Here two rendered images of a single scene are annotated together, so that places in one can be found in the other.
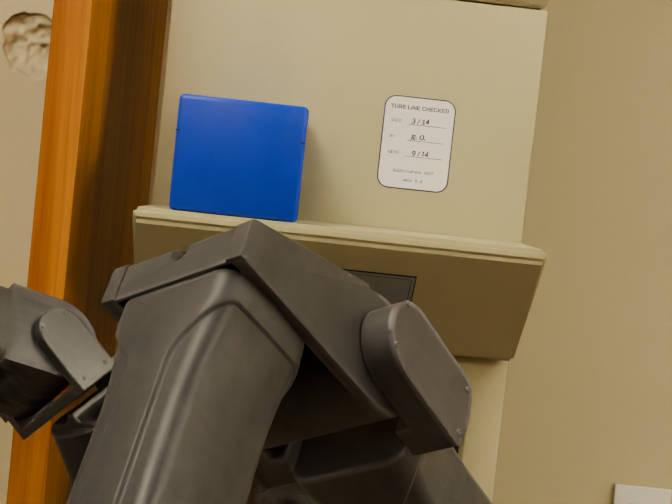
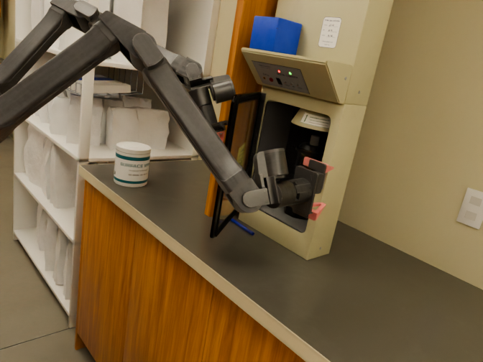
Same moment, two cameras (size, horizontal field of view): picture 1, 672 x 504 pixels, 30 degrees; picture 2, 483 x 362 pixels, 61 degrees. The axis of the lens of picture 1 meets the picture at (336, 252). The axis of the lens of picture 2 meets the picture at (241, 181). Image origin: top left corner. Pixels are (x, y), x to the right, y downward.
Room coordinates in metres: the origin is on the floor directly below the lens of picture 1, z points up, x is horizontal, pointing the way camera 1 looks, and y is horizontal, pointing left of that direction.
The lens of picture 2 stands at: (0.15, -0.83, 1.48)
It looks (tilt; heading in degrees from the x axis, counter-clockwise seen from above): 17 degrees down; 48
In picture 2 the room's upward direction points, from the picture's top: 10 degrees clockwise
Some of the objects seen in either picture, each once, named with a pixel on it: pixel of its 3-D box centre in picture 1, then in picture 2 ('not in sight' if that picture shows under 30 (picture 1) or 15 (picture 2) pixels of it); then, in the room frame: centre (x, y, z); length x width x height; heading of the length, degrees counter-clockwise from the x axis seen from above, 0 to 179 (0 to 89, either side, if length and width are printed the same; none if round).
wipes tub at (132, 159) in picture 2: not in sight; (131, 164); (0.87, 0.60, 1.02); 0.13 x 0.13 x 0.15
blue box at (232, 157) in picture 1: (241, 159); (275, 36); (1.02, 0.08, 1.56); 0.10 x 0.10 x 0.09; 2
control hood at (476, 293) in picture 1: (332, 286); (290, 74); (1.02, 0.00, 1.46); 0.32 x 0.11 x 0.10; 92
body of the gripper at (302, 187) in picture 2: not in sight; (297, 191); (0.86, -0.25, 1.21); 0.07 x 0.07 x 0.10; 3
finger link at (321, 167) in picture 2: not in sight; (319, 174); (0.93, -0.24, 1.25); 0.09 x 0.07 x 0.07; 3
